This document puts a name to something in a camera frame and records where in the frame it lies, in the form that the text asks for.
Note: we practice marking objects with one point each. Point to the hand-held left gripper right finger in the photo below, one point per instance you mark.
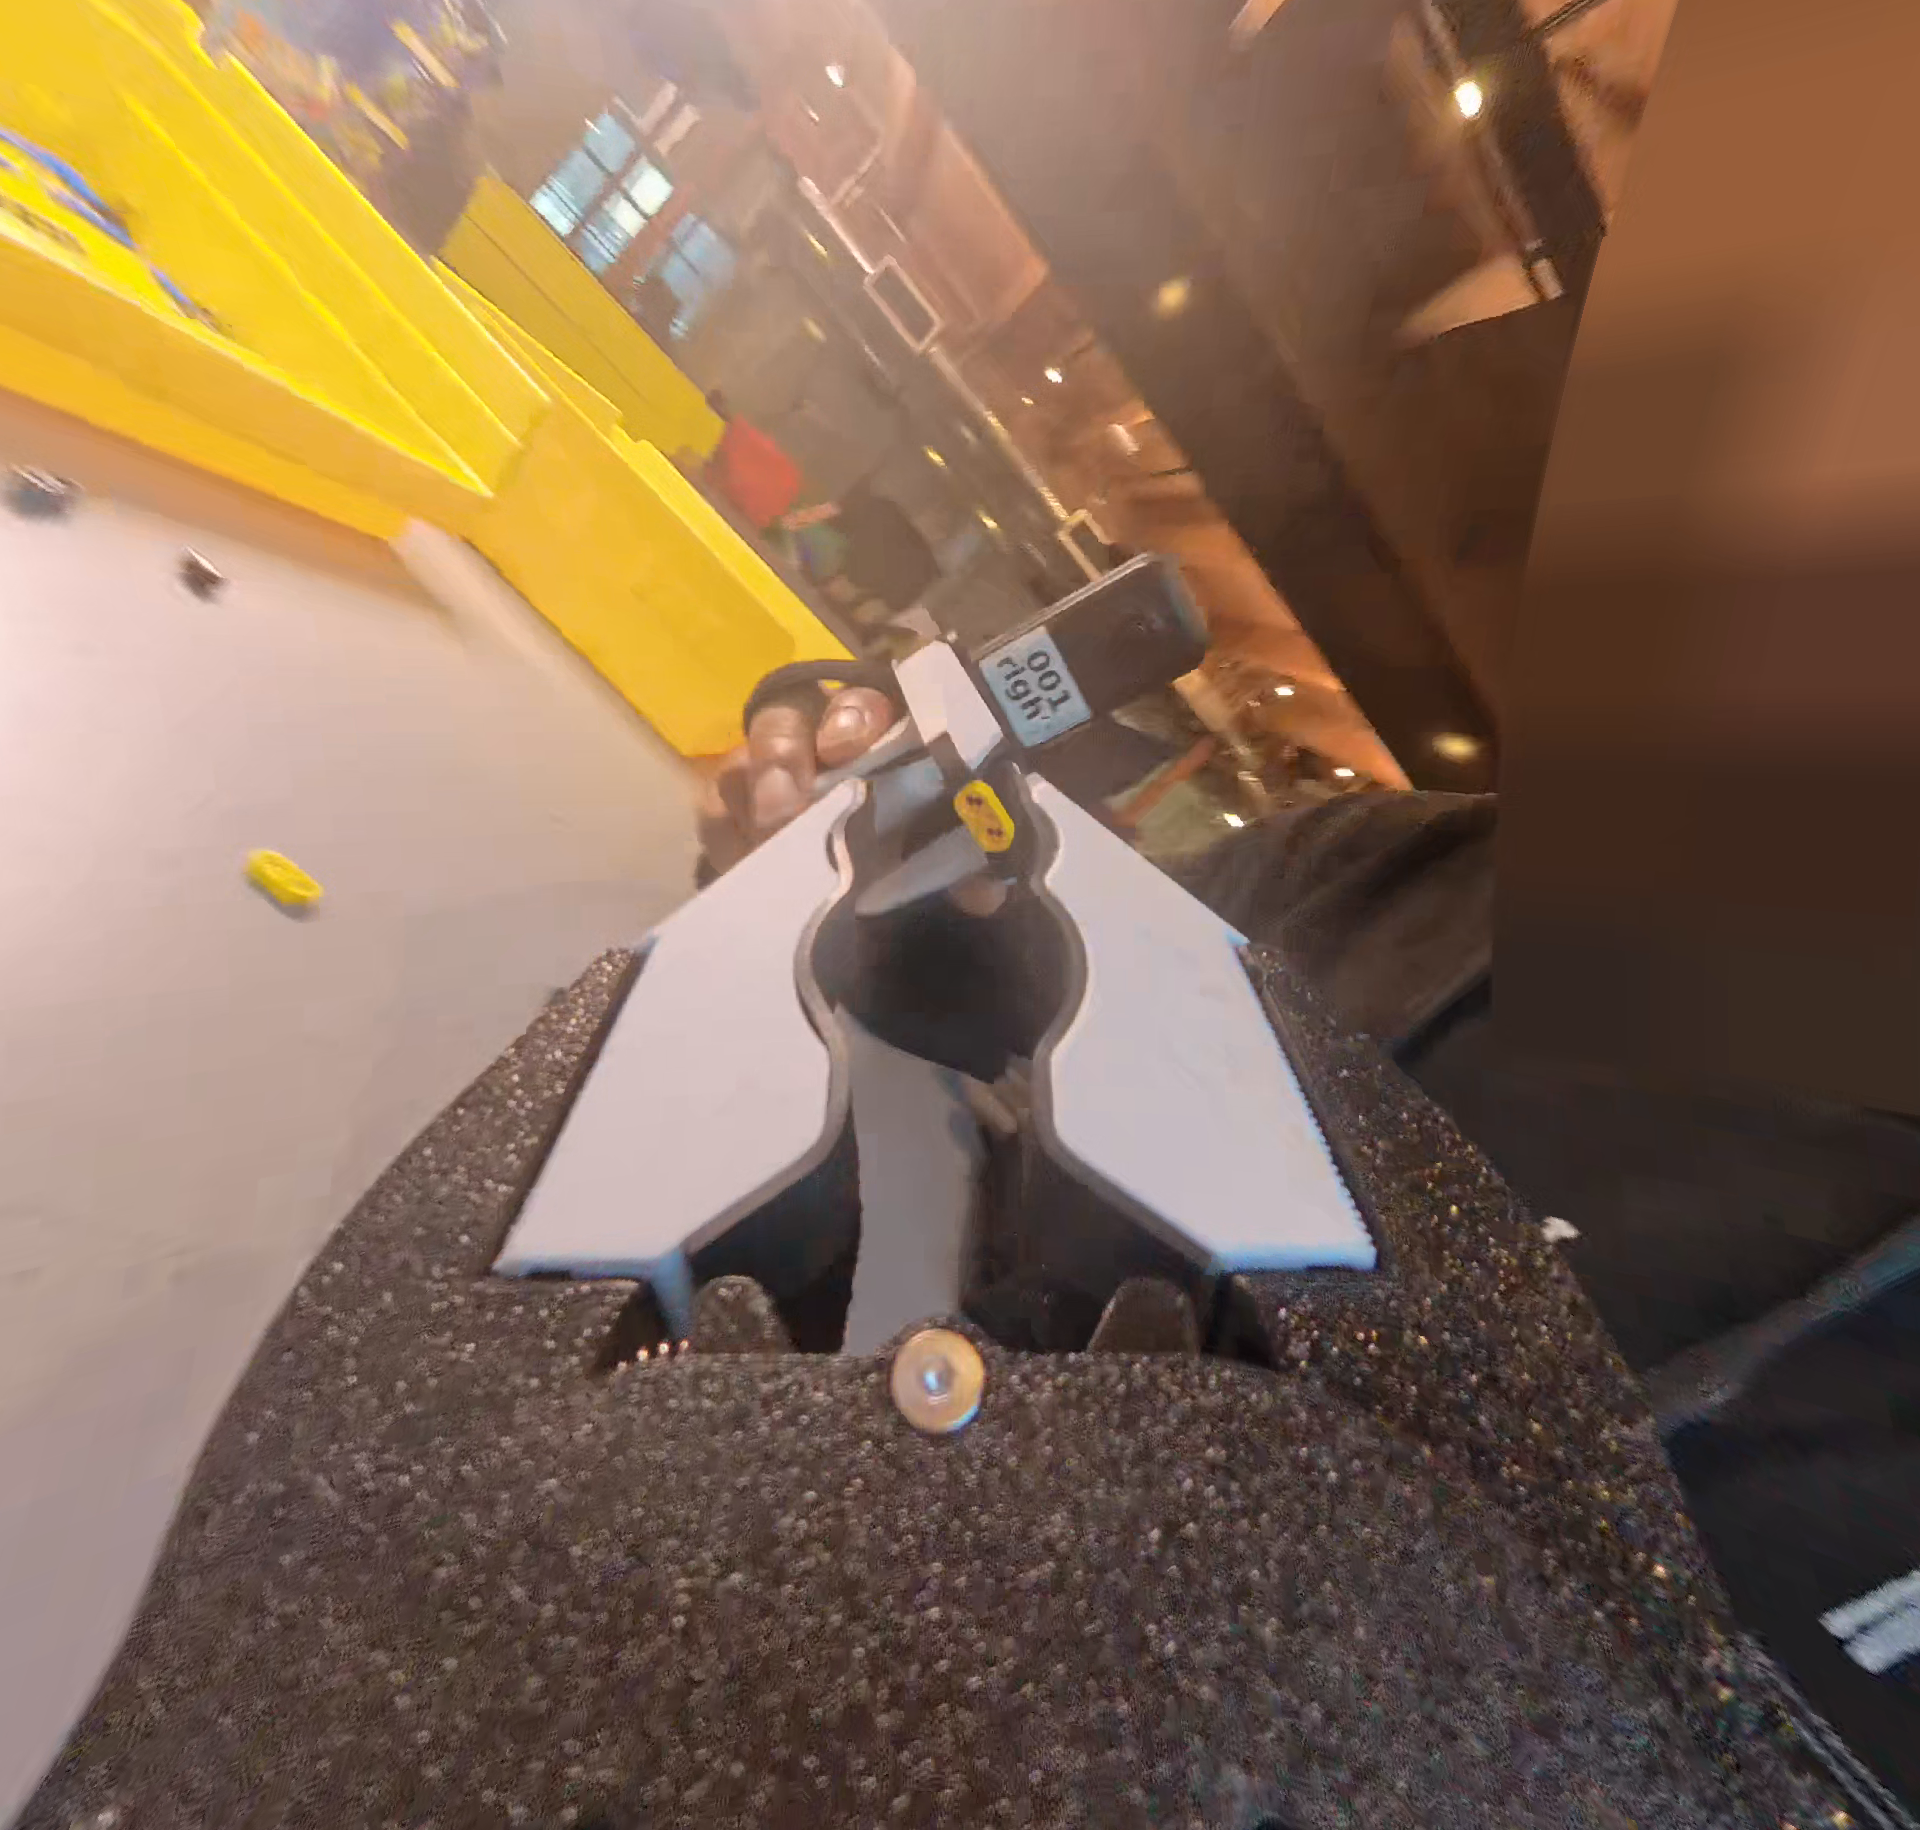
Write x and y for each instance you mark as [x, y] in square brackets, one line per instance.
[1187, 1095]

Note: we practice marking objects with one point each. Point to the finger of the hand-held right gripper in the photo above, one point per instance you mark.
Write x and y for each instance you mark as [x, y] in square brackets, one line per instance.
[942, 697]
[907, 846]

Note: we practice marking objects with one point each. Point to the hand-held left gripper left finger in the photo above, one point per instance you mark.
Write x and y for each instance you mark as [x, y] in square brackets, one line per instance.
[677, 1095]

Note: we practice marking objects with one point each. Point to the yellow two-hole brick piece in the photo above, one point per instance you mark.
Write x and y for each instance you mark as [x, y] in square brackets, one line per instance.
[986, 815]
[287, 879]

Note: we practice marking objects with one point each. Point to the grey desk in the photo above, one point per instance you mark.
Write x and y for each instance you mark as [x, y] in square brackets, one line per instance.
[302, 1185]

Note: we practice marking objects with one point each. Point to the person's right hand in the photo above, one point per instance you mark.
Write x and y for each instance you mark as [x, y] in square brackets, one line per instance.
[781, 771]

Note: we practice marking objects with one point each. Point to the empty yellow plastic bin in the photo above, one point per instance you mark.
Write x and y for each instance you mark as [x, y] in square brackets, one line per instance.
[662, 585]
[586, 315]

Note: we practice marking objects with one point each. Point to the black connector piece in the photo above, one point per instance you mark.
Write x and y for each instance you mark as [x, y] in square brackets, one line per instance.
[200, 574]

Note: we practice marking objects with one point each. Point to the yellow bin with small pieces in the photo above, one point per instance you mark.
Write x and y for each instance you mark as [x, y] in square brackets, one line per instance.
[227, 286]

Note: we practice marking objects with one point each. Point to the grey connector piece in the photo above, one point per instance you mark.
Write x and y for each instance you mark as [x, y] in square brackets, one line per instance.
[38, 492]

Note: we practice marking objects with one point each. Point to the robot kit cardboard box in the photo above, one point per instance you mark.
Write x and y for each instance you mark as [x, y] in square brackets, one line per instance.
[346, 16]

